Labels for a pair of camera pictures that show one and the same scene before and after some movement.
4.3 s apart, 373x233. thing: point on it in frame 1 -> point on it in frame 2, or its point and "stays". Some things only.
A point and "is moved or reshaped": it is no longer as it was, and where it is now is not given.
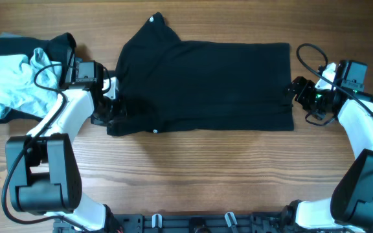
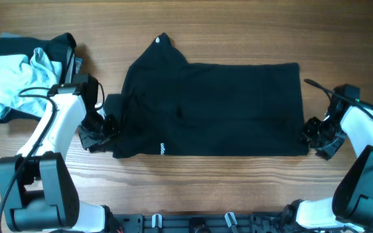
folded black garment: x=61 y=49 stays
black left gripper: x=122 y=111 -> x=96 y=145
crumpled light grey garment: x=28 y=85 stays
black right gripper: x=307 y=87 -> x=326 y=153
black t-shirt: x=169 y=85 is moved or reshaped
